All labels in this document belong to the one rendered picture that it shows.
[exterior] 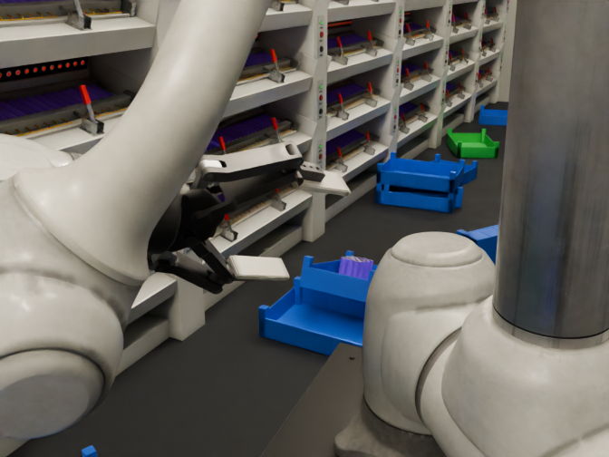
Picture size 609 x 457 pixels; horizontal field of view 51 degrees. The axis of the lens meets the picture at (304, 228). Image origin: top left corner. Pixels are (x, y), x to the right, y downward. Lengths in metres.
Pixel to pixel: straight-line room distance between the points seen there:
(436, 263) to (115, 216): 0.41
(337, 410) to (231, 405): 0.50
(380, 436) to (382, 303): 0.18
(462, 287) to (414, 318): 0.06
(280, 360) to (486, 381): 0.99
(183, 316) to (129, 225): 1.20
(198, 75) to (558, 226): 0.28
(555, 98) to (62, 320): 0.35
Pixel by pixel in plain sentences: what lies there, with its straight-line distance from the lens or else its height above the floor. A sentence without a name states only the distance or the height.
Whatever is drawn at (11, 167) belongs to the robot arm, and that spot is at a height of 0.71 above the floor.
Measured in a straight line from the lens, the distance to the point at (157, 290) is 1.48.
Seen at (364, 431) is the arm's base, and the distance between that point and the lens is 0.85.
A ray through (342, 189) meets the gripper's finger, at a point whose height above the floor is 0.63.
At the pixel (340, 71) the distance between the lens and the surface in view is 2.16.
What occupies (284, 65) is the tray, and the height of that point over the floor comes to 0.58.
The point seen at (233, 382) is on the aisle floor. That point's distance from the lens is 1.45.
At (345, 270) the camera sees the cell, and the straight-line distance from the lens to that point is 1.79.
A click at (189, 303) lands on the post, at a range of 1.59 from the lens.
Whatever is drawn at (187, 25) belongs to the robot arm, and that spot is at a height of 0.81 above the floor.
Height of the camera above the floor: 0.84
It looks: 22 degrees down
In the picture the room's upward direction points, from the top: straight up
